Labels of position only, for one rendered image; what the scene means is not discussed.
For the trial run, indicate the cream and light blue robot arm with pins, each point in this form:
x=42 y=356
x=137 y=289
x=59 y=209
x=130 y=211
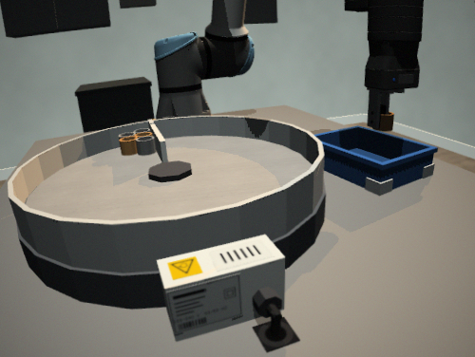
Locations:
x=183 y=61

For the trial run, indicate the blue plastic crate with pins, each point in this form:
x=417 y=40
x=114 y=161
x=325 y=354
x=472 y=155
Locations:
x=369 y=158

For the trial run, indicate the bronze bushing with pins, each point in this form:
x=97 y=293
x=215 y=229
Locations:
x=128 y=146
x=143 y=134
x=386 y=123

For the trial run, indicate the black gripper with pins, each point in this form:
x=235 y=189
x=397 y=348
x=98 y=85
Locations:
x=393 y=64

